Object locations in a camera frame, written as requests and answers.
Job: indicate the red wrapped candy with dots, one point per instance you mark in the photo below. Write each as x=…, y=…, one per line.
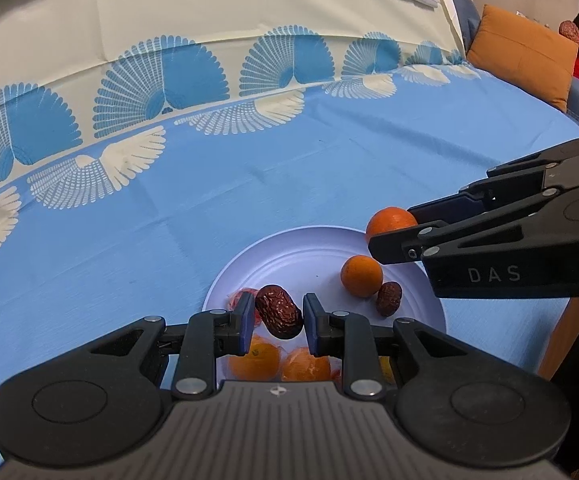
x=241, y=302

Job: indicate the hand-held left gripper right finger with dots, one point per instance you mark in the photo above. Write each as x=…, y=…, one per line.
x=312, y=323

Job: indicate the orange cushion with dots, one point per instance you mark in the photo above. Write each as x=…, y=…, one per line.
x=519, y=55

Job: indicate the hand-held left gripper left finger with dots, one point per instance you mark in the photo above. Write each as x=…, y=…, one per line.
x=247, y=321

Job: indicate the white plate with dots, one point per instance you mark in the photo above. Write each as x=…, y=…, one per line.
x=309, y=255

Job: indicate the small orange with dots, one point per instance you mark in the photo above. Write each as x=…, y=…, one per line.
x=389, y=222

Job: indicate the blue fan-print cloth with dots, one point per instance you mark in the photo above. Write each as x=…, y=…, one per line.
x=169, y=185

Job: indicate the large orange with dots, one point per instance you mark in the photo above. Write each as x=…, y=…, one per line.
x=362, y=276

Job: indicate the orange with green stem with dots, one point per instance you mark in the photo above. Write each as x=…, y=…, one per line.
x=257, y=361

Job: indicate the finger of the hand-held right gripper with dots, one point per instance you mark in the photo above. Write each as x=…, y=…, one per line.
x=399, y=247
x=449, y=205

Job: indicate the wooden table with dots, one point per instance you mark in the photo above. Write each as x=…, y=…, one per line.
x=564, y=335

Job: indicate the dark red date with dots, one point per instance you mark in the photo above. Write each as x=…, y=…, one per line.
x=388, y=298
x=279, y=312

